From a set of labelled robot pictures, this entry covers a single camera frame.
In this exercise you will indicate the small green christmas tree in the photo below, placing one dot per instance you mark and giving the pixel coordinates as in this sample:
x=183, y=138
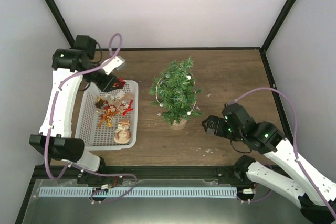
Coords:
x=175, y=91

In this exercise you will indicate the wooden snowman figurine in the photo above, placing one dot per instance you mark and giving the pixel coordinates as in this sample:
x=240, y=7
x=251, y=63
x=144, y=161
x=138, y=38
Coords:
x=122, y=134

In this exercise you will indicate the white slotted cable duct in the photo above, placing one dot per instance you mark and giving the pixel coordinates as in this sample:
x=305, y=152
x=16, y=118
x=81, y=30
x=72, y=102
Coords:
x=145, y=192

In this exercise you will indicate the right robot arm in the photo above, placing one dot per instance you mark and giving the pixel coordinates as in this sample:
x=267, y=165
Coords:
x=303, y=184

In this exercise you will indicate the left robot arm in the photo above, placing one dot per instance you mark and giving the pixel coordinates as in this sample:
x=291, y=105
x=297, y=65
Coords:
x=70, y=67

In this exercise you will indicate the white perforated plastic basket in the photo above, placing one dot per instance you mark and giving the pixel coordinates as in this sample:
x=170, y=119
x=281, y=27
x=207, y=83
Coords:
x=100, y=114

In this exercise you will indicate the cinnamon stick bundle ornament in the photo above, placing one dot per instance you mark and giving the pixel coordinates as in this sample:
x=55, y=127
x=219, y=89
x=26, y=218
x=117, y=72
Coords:
x=107, y=118

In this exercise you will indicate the black aluminium front rail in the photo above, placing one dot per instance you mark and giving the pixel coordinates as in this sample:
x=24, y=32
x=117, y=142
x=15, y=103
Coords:
x=223, y=174

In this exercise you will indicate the red gift box ornament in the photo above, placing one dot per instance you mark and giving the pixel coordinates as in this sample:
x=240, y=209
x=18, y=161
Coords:
x=121, y=83

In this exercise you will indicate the burlap bow ornament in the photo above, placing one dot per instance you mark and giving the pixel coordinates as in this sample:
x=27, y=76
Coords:
x=118, y=101

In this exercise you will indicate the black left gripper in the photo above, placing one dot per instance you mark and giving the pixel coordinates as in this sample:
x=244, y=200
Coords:
x=105, y=86

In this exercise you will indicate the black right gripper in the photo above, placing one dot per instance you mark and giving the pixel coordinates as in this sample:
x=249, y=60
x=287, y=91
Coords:
x=212, y=120

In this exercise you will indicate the red ribbon bow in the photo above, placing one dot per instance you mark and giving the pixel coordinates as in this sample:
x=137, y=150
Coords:
x=127, y=108

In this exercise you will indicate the brown pine cone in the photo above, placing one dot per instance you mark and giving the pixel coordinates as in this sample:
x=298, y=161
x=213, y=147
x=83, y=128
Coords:
x=100, y=103

